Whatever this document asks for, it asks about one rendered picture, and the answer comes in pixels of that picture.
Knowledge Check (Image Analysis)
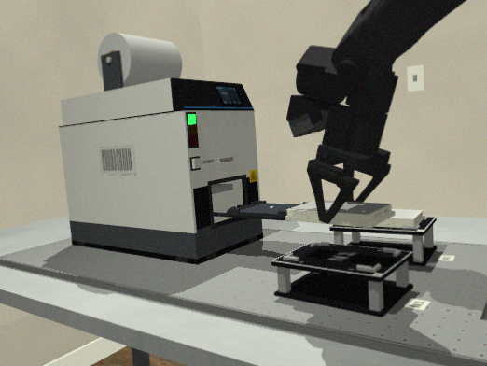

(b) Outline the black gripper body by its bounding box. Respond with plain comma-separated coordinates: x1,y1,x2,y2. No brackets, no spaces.
308,106,391,176

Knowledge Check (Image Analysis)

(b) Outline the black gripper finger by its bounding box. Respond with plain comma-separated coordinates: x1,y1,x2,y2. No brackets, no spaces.
307,165,360,224
343,160,390,203

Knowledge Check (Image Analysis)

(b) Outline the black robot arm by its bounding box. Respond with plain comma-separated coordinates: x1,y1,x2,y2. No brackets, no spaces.
286,0,466,151

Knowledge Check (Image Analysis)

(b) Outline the white label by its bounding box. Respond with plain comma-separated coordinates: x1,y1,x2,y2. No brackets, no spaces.
438,255,454,261
404,299,430,310

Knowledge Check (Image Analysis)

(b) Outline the white multi-well plate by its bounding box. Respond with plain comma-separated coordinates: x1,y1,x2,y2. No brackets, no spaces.
374,209,424,228

